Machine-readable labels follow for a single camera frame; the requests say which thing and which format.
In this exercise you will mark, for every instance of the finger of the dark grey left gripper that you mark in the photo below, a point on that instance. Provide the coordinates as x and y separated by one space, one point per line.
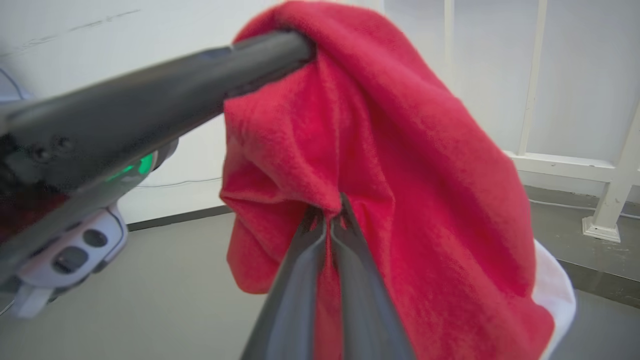
150 95
75 215

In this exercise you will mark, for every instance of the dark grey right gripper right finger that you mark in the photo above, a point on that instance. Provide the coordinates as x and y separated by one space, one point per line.
362 300

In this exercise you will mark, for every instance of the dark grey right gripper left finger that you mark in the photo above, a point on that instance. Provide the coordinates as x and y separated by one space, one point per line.
300 300

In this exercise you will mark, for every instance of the red clothing with white trim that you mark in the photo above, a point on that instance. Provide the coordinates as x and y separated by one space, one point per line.
425 175

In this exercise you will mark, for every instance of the white metal railing frame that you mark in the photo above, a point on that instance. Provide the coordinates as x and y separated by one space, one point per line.
615 170

